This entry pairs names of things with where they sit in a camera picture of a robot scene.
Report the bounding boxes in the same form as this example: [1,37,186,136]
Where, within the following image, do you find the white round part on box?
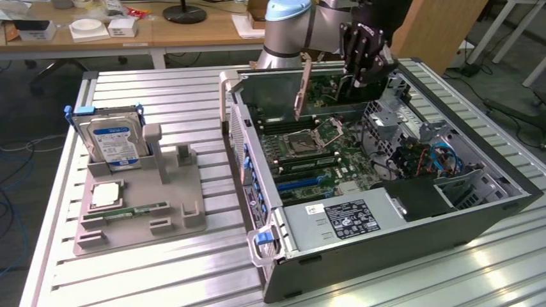
[67,18,112,43]

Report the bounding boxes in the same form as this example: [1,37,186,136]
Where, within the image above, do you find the black round lamp base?
[161,0,208,25]

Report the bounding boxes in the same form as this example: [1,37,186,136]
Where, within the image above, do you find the metal socket cover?
[313,116,345,146]

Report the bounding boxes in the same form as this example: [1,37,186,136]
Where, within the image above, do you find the green RAM stick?
[82,204,169,222]

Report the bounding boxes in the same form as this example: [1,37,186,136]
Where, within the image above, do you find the wooden desk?
[0,0,384,70]

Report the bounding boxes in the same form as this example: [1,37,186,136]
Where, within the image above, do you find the black RAM slot bank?
[254,116,314,136]

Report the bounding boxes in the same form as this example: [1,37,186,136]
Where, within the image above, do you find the white table frame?
[467,0,546,88]

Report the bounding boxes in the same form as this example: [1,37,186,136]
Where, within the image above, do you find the open black PC case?
[217,57,546,304]

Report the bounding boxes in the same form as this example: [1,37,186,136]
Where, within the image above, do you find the green motherboard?
[249,105,384,207]

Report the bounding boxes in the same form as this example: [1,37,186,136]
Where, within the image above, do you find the white paper stack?
[230,13,268,40]

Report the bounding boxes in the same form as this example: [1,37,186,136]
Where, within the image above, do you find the grey parts rack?
[71,123,209,257]

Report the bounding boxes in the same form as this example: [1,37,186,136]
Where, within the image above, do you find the blue expansion slot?
[274,177,324,193]

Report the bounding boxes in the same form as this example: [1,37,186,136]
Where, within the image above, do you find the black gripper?
[338,0,412,88]

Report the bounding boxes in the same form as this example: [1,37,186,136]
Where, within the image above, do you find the red wire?
[415,145,428,176]

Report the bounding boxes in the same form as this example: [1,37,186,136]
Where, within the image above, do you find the silver CPU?
[90,184,122,209]

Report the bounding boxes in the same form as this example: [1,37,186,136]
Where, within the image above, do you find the brown cardboard box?
[246,0,270,22]

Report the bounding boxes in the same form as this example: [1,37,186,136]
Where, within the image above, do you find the black plastic shroud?
[380,177,455,223]

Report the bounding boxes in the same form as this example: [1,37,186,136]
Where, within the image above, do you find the wooden cabinet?
[385,0,489,70]

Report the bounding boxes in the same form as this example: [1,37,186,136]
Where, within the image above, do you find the installed black RAM stick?
[277,155,341,172]

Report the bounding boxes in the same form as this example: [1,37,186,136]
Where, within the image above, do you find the slanted metal disk bay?
[432,168,497,210]

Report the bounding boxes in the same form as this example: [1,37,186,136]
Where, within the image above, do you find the blue wire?
[428,142,465,176]

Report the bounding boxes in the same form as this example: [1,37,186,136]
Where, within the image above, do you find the white box with black top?
[11,19,57,42]

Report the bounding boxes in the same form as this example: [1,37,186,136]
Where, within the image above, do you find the perforated metal disk bay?
[360,92,428,152]

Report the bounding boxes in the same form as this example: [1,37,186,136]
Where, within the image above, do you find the hard disk in blue caddy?
[62,100,148,173]

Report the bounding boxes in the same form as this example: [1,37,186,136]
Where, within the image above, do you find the white labelled box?
[106,17,138,38]

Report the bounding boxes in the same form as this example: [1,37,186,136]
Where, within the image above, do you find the graphics card with metal bracket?
[292,52,391,122]

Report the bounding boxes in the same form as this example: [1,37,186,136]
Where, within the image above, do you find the grey power supply unit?
[280,187,407,252]

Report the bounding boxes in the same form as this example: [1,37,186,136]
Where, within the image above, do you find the CPU socket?
[285,130,321,157]

